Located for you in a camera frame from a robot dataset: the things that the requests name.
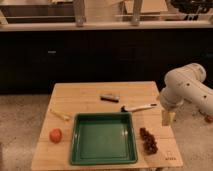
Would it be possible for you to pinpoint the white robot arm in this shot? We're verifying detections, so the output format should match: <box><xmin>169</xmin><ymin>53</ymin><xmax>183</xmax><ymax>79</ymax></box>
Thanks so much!
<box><xmin>159</xmin><ymin>63</ymin><xmax>213</xmax><ymax>126</ymax></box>

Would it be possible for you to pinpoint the green square tray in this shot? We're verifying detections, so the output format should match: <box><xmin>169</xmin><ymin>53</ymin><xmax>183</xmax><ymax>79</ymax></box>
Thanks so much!
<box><xmin>69</xmin><ymin>112</ymin><xmax>138</xmax><ymax>166</ymax></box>

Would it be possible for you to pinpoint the wooden table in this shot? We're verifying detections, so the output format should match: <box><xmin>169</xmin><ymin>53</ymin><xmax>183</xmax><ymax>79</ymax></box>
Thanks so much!
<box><xmin>31</xmin><ymin>81</ymin><xmax>183</xmax><ymax>171</ymax></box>

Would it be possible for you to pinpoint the dark grape bunch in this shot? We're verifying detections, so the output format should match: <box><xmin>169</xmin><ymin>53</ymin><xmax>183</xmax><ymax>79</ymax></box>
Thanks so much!
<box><xmin>140</xmin><ymin>128</ymin><xmax>158</xmax><ymax>155</ymax></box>

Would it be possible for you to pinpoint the yellow stick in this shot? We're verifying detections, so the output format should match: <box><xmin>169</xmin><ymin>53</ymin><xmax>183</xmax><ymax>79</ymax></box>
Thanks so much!
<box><xmin>50</xmin><ymin>109</ymin><xmax>71</xmax><ymax>121</ymax></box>

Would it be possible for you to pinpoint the orange tomato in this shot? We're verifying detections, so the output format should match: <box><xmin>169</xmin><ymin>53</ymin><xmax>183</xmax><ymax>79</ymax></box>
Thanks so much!
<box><xmin>49</xmin><ymin>129</ymin><xmax>62</xmax><ymax>143</ymax></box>

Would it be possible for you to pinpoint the cardboard box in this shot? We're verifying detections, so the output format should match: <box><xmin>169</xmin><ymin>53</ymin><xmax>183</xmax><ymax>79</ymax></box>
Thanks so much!
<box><xmin>124</xmin><ymin>0</ymin><xmax>168</xmax><ymax>13</ymax></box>

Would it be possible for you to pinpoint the right metal post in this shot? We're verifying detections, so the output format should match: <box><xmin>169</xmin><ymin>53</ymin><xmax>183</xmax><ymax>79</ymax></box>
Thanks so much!
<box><xmin>131</xmin><ymin>0</ymin><xmax>143</xmax><ymax>26</ymax></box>

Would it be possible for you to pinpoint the metal post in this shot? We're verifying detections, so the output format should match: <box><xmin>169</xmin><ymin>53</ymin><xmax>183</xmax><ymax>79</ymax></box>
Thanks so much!
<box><xmin>131</xmin><ymin>0</ymin><xmax>143</xmax><ymax>26</ymax></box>
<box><xmin>73</xmin><ymin>0</ymin><xmax>86</xmax><ymax>27</ymax></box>

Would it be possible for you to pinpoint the left metal post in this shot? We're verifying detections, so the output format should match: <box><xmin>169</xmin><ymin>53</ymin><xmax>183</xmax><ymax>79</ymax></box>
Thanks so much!
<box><xmin>73</xmin><ymin>0</ymin><xmax>86</xmax><ymax>27</ymax></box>

